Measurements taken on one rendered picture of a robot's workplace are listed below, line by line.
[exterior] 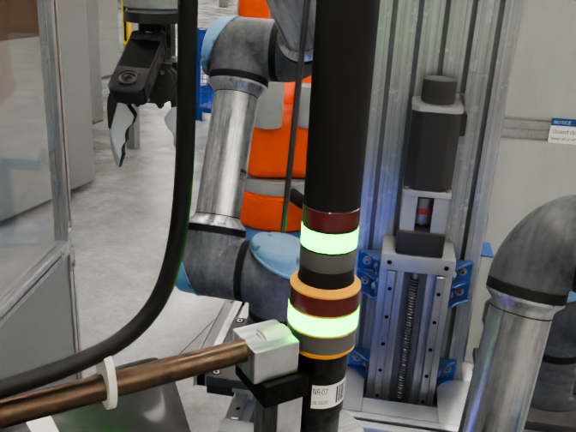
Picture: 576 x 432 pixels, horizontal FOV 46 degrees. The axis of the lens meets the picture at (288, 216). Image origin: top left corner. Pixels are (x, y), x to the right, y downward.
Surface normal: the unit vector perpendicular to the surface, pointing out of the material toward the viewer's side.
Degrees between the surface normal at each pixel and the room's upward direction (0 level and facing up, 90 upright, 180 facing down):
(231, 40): 64
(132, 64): 32
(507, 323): 74
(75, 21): 90
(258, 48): 79
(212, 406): 0
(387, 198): 90
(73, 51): 90
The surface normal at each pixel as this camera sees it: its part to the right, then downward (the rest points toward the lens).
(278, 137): 0.12, 0.37
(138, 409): 0.53, -0.51
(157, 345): 0.05, -0.93
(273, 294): -0.19, 0.35
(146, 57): 0.00, -0.61
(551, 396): -0.14, 0.05
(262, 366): 0.50, 0.33
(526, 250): -0.72, -0.14
